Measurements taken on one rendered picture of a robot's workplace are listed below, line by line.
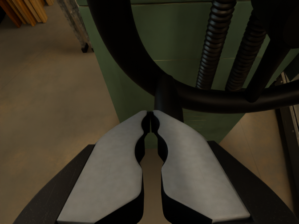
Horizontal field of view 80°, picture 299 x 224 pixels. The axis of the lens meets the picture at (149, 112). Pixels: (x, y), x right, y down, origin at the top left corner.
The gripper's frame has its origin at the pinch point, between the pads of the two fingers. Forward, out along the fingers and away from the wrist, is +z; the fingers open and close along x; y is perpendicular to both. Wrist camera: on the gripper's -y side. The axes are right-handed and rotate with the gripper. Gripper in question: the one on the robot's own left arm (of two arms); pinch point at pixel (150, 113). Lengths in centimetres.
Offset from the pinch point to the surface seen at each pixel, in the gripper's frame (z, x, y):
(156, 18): 24.3, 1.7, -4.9
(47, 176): 48, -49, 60
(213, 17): 10.6, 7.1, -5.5
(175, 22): 24.8, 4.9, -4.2
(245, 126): 68, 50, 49
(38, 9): 149, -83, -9
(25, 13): 144, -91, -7
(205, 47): 12.5, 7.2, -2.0
